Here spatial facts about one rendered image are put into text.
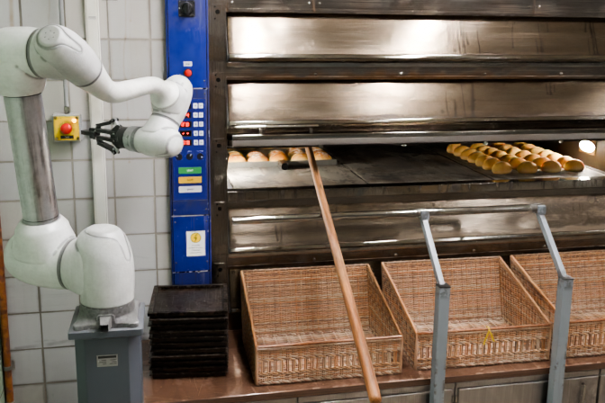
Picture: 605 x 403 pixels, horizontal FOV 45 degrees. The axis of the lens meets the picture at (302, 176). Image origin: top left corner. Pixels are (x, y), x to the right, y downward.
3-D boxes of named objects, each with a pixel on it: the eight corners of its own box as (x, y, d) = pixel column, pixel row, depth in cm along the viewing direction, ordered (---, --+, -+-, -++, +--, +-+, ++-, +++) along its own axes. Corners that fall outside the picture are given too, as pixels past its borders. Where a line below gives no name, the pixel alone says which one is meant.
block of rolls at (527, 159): (443, 151, 391) (444, 141, 390) (525, 149, 401) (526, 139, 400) (495, 174, 333) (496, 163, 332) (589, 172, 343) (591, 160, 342)
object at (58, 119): (55, 138, 276) (53, 112, 274) (83, 138, 278) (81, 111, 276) (53, 141, 269) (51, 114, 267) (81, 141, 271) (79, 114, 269)
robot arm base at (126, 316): (70, 337, 201) (69, 318, 200) (79, 307, 222) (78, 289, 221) (138, 333, 204) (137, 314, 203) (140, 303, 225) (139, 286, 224)
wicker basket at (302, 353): (238, 331, 306) (238, 268, 300) (367, 322, 317) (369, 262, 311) (253, 388, 260) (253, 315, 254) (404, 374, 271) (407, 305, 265)
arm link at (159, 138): (147, 160, 249) (161, 127, 253) (181, 165, 240) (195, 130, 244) (127, 147, 240) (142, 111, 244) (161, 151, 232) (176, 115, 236)
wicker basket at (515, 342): (376, 320, 319) (378, 260, 313) (496, 312, 329) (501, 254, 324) (412, 372, 273) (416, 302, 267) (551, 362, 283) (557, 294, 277)
